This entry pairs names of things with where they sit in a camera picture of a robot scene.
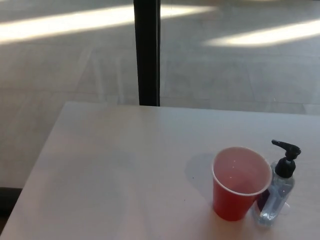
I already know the clear soap pump bottle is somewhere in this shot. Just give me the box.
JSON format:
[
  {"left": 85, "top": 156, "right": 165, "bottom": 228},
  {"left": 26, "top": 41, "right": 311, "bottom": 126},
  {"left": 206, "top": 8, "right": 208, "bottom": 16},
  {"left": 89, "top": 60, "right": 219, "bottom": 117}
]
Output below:
[{"left": 255, "top": 139, "right": 302, "bottom": 228}]

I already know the red plastic cup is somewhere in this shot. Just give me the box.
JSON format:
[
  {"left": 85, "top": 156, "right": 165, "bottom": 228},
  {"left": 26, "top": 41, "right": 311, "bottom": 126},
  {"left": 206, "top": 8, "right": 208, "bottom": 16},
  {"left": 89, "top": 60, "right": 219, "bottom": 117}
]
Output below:
[{"left": 211, "top": 146, "right": 273, "bottom": 222}]

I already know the black vertical window post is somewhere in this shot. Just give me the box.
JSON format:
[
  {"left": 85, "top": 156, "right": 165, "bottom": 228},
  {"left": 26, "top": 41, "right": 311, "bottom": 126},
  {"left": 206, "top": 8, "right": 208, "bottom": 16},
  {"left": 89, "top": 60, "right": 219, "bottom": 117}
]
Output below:
[{"left": 133, "top": 0, "right": 162, "bottom": 108}]

